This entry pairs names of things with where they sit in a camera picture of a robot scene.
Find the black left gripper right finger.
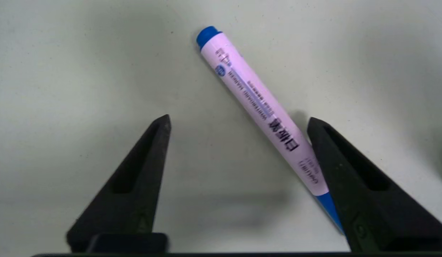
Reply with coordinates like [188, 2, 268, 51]
[307, 117, 442, 252]

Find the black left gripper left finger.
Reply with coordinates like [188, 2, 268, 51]
[66, 114, 171, 253]

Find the white marker with blue cap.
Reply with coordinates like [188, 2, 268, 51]
[196, 26, 344, 234]

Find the light green plastic tray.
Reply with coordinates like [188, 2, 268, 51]
[0, 0, 442, 254]

